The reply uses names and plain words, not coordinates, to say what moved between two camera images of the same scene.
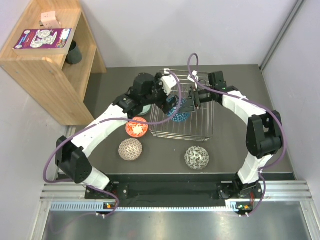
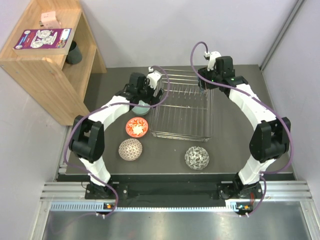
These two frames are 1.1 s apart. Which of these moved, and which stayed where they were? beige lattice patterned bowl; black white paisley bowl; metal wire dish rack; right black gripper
Moved: right black gripper
Stayed: beige lattice patterned bowl; metal wire dish rack; black white paisley bowl
